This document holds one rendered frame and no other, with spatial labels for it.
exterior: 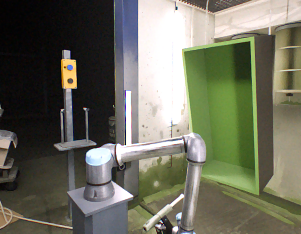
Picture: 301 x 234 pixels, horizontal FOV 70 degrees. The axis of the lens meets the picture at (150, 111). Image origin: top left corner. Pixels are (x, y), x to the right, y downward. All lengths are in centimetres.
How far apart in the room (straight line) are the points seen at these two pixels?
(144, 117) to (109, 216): 122
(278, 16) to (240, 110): 118
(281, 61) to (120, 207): 224
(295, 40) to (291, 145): 114
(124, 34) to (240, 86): 119
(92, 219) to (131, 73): 140
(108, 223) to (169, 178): 148
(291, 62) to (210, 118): 107
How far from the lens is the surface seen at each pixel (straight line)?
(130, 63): 221
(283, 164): 286
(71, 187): 235
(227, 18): 317
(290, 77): 279
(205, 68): 221
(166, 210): 198
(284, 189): 279
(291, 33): 284
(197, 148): 133
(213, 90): 221
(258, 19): 295
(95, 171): 133
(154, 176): 259
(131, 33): 228
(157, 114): 243
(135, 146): 147
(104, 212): 136
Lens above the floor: 129
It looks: 6 degrees down
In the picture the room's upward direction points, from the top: straight up
